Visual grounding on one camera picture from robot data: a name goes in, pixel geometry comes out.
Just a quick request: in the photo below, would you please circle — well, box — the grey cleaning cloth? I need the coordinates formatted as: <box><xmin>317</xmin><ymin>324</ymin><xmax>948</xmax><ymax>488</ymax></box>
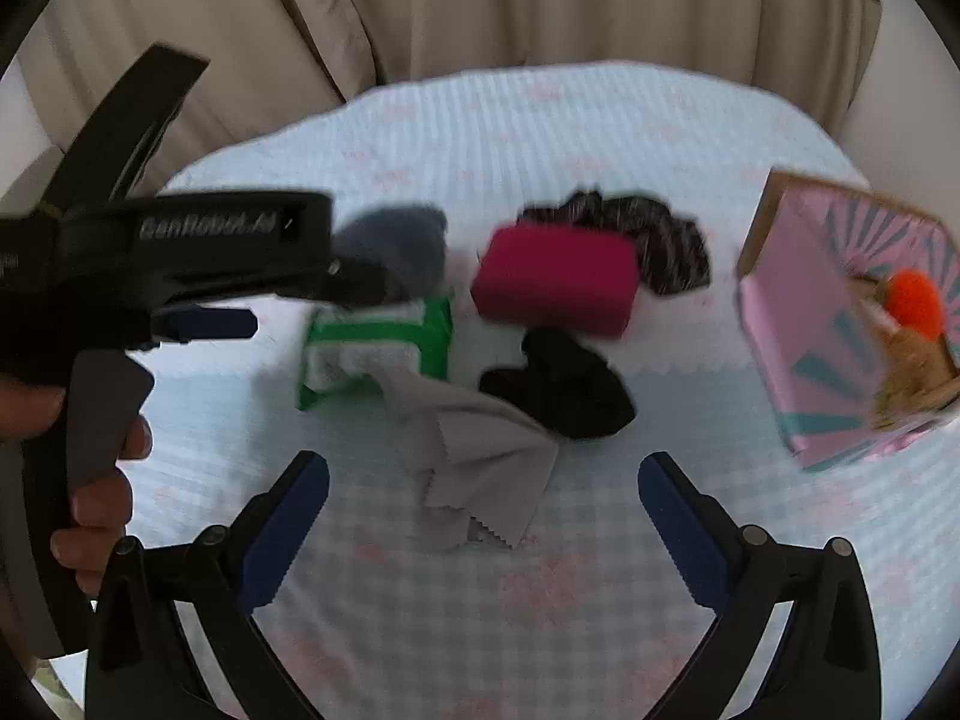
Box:
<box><xmin>367</xmin><ymin>364</ymin><xmax>562</xmax><ymax>550</ymax></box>

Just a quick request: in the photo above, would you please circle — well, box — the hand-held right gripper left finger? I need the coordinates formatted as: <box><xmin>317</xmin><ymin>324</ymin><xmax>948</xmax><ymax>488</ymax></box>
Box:
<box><xmin>86</xmin><ymin>450</ymin><xmax>331</xmax><ymax>720</ymax></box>

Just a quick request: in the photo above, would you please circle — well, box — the beige curtain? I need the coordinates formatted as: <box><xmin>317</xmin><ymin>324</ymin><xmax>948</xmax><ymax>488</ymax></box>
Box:
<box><xmin>15</xmin><ymin>0</ymin><xmax>882</xmax><ymax>188</ymax></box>

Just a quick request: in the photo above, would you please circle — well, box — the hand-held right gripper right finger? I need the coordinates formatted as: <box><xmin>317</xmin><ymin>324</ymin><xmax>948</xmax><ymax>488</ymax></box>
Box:
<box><xmin>639</xmin><ymin>451</ymin><xmax>880</xmax><ymax>720</ymax></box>

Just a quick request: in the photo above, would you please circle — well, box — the black patterned scrunchie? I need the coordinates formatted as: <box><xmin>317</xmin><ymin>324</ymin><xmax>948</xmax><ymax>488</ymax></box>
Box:
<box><xmin>517</xmin><ymin>191</ymin><xmax>712</xmax><ymax>297</ymax></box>

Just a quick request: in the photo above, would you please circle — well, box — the person's left hand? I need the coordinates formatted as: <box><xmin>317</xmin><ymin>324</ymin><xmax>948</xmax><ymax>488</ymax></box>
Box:
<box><xmin>0</xmin><ymin>379</ymin><xmax>155</xmax><ymax>597</ymax></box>

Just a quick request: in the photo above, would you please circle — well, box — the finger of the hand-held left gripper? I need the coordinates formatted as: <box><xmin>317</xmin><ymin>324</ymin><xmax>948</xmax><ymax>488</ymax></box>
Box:
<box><xmin>150</xmin><ymin>306</ymin><xmax>260</xmax><ymax>346</ymax></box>
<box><xmin>326</xmin><ymin>255</ymin><xmax>392</xmax><ymax>310</ymax></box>

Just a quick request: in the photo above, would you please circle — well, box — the orange pompom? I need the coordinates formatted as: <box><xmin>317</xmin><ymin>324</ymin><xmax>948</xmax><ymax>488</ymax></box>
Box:
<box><xmin>883</xmin><ymin>268</ymin><xmax>944</xmax><ymax>342</ymax></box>

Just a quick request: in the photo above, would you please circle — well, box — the green wipes packet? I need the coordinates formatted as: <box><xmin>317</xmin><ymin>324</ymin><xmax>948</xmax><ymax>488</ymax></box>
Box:
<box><xmin>296</xmin><ymin>292</ymin><xmax>455</xmax><ymax>412</ymax></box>

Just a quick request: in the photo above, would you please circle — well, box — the grey sock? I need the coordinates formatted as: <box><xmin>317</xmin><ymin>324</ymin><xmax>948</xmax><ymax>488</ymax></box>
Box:
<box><xmin>334</xmin><ymin>202</ymin><xmax>449</xmax><ymax>308</ymax></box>

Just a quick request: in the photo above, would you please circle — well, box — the pink cardboard box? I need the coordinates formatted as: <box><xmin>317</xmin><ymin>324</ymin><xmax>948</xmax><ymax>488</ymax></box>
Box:
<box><xmin>735</xmin><ymin>171</ymin><xmax>960</xmax><ymax>473</ymax></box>

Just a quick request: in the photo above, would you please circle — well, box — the light blue checked blanket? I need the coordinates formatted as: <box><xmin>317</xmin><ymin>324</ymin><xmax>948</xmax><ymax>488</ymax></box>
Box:
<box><xmin>45</xmin><ymin>64</ymin><xmax>960</xmax><ymax>720</ymax></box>

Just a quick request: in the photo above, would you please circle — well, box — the brown sock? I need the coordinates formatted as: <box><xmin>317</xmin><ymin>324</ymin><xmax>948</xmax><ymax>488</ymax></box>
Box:
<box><xmin>874</xmin><ymin>330</ymin><xmax>960</xmax><ymax>428</ymax></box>

